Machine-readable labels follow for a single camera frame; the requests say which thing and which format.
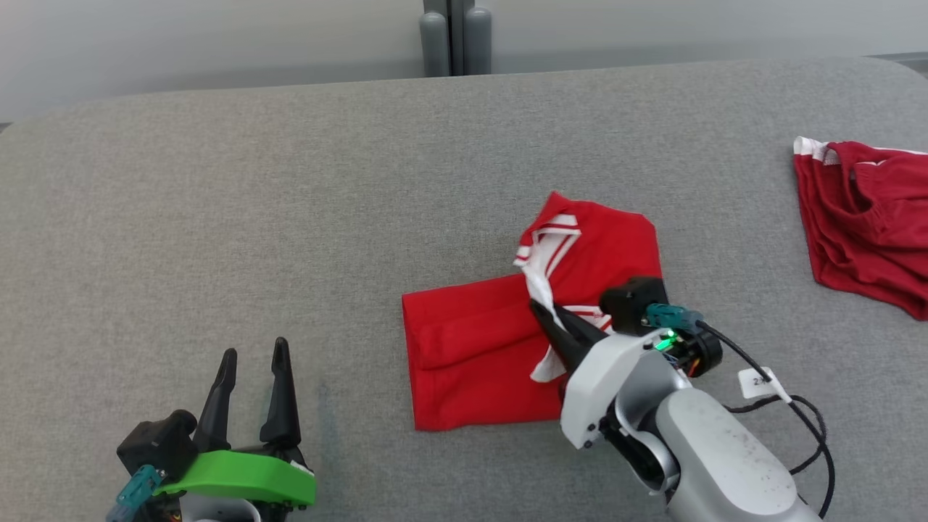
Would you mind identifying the black braided cable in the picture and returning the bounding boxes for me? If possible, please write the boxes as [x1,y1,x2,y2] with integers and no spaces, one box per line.
[725,395,829,476]

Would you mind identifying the white cable label tag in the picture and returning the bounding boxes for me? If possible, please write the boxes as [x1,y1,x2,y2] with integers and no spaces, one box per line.
[737,368,792,404]

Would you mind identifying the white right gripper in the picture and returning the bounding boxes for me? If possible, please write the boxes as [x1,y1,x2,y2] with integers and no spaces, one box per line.
[529,299,724,450]

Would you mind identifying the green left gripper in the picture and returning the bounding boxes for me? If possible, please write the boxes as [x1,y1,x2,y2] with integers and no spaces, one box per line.
[154,337,318,522]

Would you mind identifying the grey fabric sofa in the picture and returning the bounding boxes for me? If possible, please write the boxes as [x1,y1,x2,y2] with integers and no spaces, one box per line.
[0,57,928,522]

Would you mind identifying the dark red shorts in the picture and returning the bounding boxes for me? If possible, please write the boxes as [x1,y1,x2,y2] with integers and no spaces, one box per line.
[792,136,928,321]

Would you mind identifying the grey rounded partition foot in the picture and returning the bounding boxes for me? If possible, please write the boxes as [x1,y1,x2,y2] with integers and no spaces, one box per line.
[419,11,450,78]
[464,6,492,75]

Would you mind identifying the left camera cable teal plug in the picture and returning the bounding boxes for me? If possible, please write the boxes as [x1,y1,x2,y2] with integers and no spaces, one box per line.
[109,465,165,522]

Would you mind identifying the red basketball jersey white trim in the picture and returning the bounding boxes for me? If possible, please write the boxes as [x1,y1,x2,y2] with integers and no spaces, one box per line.
[401,190,664,434]

